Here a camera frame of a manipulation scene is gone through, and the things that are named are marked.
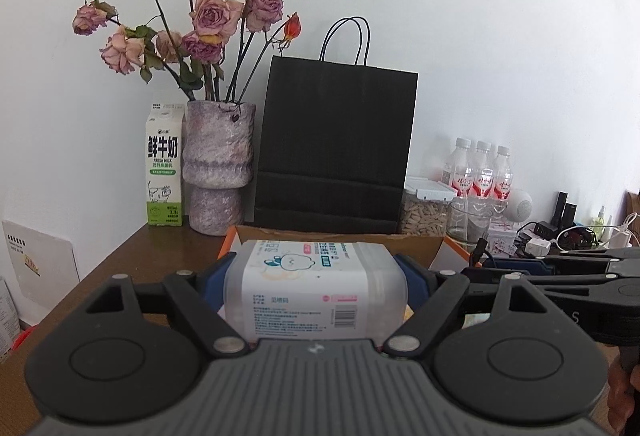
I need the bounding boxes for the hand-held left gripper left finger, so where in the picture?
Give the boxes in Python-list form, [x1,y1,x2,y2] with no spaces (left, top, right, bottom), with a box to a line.
[81,259,251,358]

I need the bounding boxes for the orange pumpkin print cardboard box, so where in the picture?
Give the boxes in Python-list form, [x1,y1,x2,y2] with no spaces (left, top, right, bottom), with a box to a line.
[216,225,481,329]

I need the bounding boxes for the white and green milk carton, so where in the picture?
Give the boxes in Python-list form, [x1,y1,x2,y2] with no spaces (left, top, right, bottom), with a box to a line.
[145,104,186,227]

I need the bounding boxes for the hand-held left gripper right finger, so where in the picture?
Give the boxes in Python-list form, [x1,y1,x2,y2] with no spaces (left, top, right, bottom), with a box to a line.
[384,253,548,357]

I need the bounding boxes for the purple textured vase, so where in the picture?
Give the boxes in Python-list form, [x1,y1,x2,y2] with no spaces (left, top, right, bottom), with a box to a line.
[181,100,257,236]

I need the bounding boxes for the white round speaker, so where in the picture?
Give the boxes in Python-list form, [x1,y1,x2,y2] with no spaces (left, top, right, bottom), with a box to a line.
[501,189,533,222]

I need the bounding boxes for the person's right hand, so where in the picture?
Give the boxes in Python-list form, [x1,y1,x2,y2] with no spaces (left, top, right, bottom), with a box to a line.
[606,351,640,436]

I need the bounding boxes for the white card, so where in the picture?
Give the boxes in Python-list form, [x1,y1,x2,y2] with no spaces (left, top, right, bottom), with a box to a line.
[2,219,81,312]

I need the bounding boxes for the black paper bag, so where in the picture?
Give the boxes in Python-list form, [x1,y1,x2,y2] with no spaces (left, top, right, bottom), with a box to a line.
[252,16,419,235]

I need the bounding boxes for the clear container of sunflower seeds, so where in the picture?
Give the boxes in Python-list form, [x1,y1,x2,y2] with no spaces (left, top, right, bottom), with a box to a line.
[400,176,457,237]

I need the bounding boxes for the bunch of dried pink roses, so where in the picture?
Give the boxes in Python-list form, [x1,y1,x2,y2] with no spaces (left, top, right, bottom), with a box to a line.
[72,0,303,103]

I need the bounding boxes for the white printed tin box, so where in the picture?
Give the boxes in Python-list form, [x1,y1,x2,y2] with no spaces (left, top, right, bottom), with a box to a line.
[487,221,521,257]

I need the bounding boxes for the red label water bottle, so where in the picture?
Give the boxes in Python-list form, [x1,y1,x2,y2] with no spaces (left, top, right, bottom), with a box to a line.
[492,145,514,202]
[470,140,496,199]
[442,137,473,199]

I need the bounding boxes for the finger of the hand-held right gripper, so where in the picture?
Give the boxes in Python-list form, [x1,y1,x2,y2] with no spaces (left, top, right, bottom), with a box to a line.
[470,259,608,288]
[559,246,640,277]

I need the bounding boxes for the white charger with black cable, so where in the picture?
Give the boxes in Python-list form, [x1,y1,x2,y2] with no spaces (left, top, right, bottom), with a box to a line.
[515,221,566,259]

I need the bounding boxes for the white charging puck cable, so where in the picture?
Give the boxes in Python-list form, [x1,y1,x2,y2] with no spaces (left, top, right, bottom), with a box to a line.
[557,212,640,249]

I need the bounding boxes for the clear glass cup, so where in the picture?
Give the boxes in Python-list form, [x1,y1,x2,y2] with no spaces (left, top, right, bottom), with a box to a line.
[446,199,493,247]

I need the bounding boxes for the black rectangular device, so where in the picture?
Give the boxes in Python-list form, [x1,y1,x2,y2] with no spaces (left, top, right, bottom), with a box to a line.
[552,191,576,227]

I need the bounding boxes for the black power adapter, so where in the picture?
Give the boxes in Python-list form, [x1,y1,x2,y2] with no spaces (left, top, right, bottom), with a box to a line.
[472,237,491,267]

